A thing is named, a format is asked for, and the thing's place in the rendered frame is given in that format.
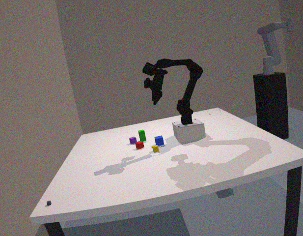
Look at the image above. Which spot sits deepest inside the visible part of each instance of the purple block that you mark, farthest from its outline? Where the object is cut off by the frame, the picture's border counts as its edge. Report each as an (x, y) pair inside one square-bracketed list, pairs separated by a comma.
[(133, 140)]

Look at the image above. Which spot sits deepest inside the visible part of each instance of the red block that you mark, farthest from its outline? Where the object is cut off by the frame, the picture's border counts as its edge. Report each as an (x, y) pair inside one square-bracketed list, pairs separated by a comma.
[(139, 145)]

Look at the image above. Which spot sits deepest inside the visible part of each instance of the yellow block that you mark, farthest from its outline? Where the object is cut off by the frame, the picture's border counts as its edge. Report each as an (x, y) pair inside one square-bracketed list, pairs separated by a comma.
[(155, 148)]

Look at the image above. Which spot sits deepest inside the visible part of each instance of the blue block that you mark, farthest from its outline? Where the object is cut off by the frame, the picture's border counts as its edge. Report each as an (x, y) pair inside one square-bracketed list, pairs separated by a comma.
[(159, 140)]

